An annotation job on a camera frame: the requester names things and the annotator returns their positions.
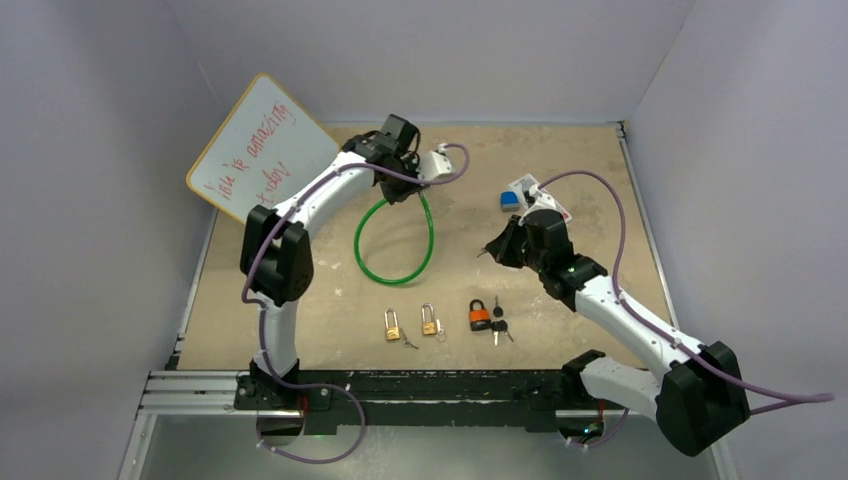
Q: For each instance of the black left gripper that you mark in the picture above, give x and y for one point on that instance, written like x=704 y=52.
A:
x=394 y=197

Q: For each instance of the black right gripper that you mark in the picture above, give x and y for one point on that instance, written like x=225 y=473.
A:
x=501 y=249

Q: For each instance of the green cable lock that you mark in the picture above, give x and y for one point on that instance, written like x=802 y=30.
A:
x=389 y=259

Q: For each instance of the black-headed keys bunch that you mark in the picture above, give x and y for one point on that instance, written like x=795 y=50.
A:
x=499 y=325

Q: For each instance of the orange black lock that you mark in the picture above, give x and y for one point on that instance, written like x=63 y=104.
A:
x=479 y=316

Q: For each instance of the brass padlock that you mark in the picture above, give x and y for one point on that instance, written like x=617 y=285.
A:
x=429 y=326
x=392 y=329

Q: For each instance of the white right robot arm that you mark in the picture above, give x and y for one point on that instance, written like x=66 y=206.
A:
x=688 y=388

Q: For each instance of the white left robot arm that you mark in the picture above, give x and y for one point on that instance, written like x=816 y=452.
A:
x=276 y=256

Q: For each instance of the blue whiteboard eraser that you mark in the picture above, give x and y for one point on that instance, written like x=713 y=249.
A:
x=509 y=201

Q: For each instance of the white printed card package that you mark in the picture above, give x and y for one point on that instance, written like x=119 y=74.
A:
x=525 y=182

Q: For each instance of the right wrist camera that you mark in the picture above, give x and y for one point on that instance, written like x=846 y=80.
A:
x=538 y=199

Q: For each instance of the whiteboard with orange frame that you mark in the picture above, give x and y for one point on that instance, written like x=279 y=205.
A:
x=267 y=149

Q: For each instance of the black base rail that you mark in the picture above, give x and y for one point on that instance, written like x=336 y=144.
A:
x=536 y=400

